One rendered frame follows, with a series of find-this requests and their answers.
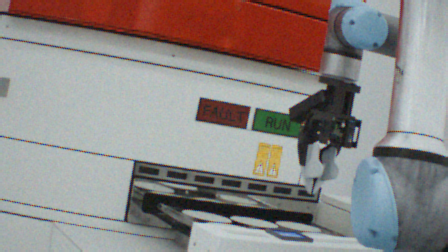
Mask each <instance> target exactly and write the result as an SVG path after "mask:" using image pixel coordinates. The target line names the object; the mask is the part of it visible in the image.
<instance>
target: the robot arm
mask: <svg viewBox="0 0 448 252"><path fill-rule="evenodd" d="M399 12H400V15H399V18H398V17H395V16H392V15H389V14H385V13H381V12H379V11H378V10H376V9H374V8H372V7H369V6H368V5H367V3H365V2H363V1H360V0H332V3H331V8H330V10H329V13H328V16H329V17H328V19H329V21H328V24H327V31H326V38H325V41H324V48H323V54H322V57H321V64H320V67H319V73H321V74H322V76H320V78H319V82H320V83H323V84H326V85H327V87H326V90H325V89H321V91H318V92H316V93H314V94H313V95H311V96H309V97H307V98H306V99H304V100H302V101H301V102H299V103H297V104H296V105H293V106H292V107H290V108H289V116H290V121H294V122H296V123H298V124H304V125H301V131H300V134H299V138H298V142H297V150H298V156H299V165H300V166H301V174H302V177H303V183H304V185H305V189H306V190H307V192H308V194H315V193H316V191H318V190H319V188H321V186H322V184H323V183H324V181H325V180H332V179H335V178H337V176H338V175H339V168H338V166H337V165H336V162H335V160H336V157H337V156H338V154H339V152H340V151H341V147H343V148H349V149H350V148H356V149H357V145H358V139H359V135H360V128H361V125H362V120H359V119H356V116H351V113H352V109H353V102H354V99H355V93H359V94H360V91H361V86H358V85H357V84H354V82H357V81H359V80H358V77H359V74H360V67H361V61H362V58H363V51H364V50H365V51H368V52H374V53H378V54H381V55H385V56H388V57H391V58H396V59H395V68H394V78H393V87H392V96H391V101H390V104H391V106H390V111H389V120H388V125H387V134H386V135H385V137H384V138H382V139H381V140H380V141H379V142H377V144H375V145H374V147H373V153H372V156H370V157H368V158H364V159H362V160H361V161H360V163H359V165H358V167H357V170H356V177H355V178H354V179H353V187H352V195H351V207H350V211H351V223H352V229H353V231H354V232H353V233H354V235H355V238H356V240H357V241H358V242H359V243H360V244H361V245H363V246H364V247H367V248H373V249H378V250H383V251H385V252H392V251H393V252H448V151H447V150H446V148H445V147H444V138H445V128H446V118H447V109H448V0H401V2H400V10H399ZM356 127H358V133H357V137H356V142H353V136H354V133H355V130H356ZM317 141H319V143H322V144H324V145H326V146H324V147H323V148H322V149H320V147H319V144H316V142H317ZM314 143H315V144H314ZM328 146H329V147H328Z"/></svg>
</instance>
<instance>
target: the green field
mask: <svg viewBox="0 0 448 252"><path fill-rule="evenodd" d="M299 128H300V124H298V123H296V122H294V121H290V116H288V115H280V114H276V113H272V112H268V111H259V110H258V111H257V114H256V122H255V126H254V129H258V130H262V131H271V132H275V133H279V134H288V135H292V136H296V137H298V135H299Z"/></svg>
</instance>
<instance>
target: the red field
mask: <svg viewBox="0 0 448 252"><path fill-rule="evenodd" d="M248 114H249V108H243V107H239V106H236V105H231V104H223V103H219V102H215V101H206V100H202V101H201V105H200V109H199V117H198V119H202V120H206V121H215V122H219V123H223V124H232V125H236V126H241V127H245V128H246V121H247V117H248Z"/></svg>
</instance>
